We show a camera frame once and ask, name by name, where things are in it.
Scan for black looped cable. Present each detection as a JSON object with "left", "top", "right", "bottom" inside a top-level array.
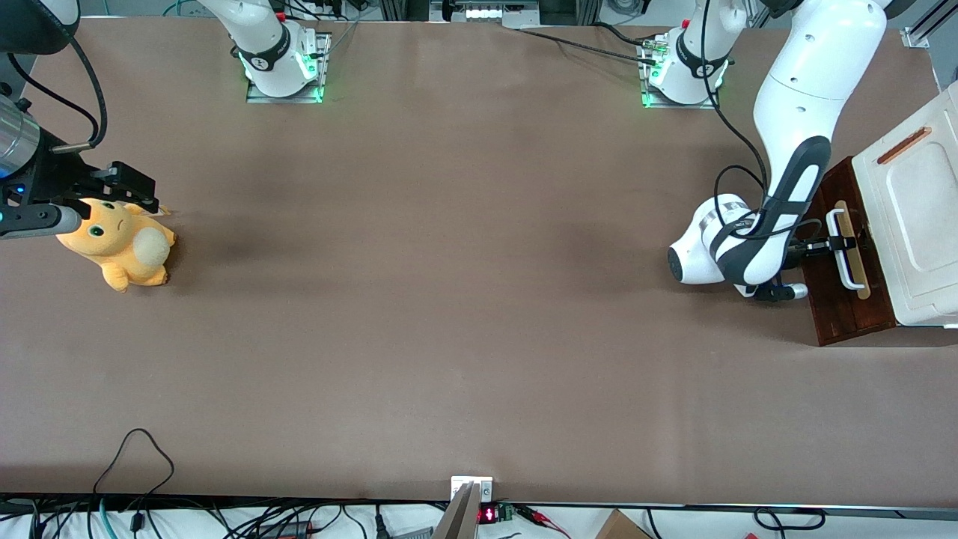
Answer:
[{"left": 94, "top": 427, "right": 175, "bottom": 497}]

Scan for brown wooden cabinet handle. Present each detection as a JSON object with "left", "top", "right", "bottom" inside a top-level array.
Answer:
[{"left": 876, "top": 126, "right": 933, "bottom": 166}]

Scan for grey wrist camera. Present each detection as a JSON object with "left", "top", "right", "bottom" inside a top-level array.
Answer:
[
  {"left": 741, "top": 281, "right": 811, "bottom": 302},
  {"left": 0, "top": 204, "right": 83, "bottom": 240}
]

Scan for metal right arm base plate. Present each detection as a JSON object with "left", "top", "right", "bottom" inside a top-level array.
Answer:
[{"left": 245, "top": 31, "right": 332, "bottom": 104}]

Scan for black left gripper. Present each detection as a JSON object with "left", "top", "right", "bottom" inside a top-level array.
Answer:
[{"left": 782, "top": 235, "right": 858, "bottom": 270}]

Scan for white drawer cabinet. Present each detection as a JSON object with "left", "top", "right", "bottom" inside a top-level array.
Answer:
[{"left": 852, "top": 81, "right": 958, "bottom": 329}]

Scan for black coiled floor cable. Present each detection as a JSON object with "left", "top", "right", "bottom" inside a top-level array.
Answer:
[{"left": 752, "top": 508, "right": 826, "bottom": 531}]

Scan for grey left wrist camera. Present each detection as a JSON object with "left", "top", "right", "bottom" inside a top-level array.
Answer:
[{"left": 741, "top": 281, "right": 811, "bottom": 302}]

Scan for brown cardboard box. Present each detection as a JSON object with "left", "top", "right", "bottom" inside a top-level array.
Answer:
[{"left": 595, "top": 509, "right": 653, "bottom": 539}]

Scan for white mounting bracket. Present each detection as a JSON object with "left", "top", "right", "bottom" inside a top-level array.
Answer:
[{"left": 450, "top": 476, "right": 494, "bottom": 504}]

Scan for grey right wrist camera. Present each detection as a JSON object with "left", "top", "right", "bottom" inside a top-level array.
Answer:
[{"left": 0, "top": 204, "right": 83, "bottom": 240}]

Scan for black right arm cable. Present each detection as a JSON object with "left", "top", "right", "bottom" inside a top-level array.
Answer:
[{"left": 6, "top": 37, "right": 109, "bottom": 154}]

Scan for aluminium corner rail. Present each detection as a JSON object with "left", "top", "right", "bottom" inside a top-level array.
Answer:
[{"left": 900, "top": 0, "right": 958, "bottom": 50}]

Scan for grey aluminium profile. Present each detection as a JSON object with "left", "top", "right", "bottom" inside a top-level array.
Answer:
[{"left": 432, "top": 482, "right": 480, "bottom": 539}]

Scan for aluminium frame structure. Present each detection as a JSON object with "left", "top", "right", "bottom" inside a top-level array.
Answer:
[{"left": 378, "top": 0, "right": 603, "bottom": 27}]

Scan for red black clip leads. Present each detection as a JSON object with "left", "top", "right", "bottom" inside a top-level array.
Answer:
[{"left": 515, "top": 505, "right": 571, "bottom": 537}]

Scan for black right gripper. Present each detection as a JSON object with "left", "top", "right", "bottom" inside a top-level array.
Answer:
[{"left": 0, "top": 146, "right": 160, "bottom": 215}]

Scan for orange plush toy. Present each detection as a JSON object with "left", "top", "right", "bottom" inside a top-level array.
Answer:
[{"left": 56, "top": 196, "right": 177, "bottom": 293}]

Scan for long black table cable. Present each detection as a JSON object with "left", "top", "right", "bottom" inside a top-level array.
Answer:
[{"left": 515, "top": 27, "right": 661, "bottom": 67}]

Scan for brown wooden drawer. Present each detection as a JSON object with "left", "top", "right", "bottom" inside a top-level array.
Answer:
[{"left": 795, "top": 156, "right": 899, "bottom": 347}]

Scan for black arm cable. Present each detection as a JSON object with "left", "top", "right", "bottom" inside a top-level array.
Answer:
[
  {"left": 700, "top": 0, "right": 824, "bottom": 244},
  {"left": 6, "top": 37, "right": 109, "bottom": 154}
]

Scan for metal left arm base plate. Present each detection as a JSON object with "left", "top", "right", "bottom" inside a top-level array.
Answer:
[{"left": 638, "top": 34, "right": 723, "bottom": 110}]

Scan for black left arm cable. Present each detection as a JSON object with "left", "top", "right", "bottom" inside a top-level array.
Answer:
[{"left": 700, "top": 0, "right": 824, "bottom": 244}]

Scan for tan wooden drawer strip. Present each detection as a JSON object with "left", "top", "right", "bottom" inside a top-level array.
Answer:
[{"left": 833, "top": 199, "right": 871, "bottom": 300}]

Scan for white drawer handle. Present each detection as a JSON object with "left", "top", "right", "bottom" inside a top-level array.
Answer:
[{"left": 825, "top": 210, "right": 859, "bottom": 290}]

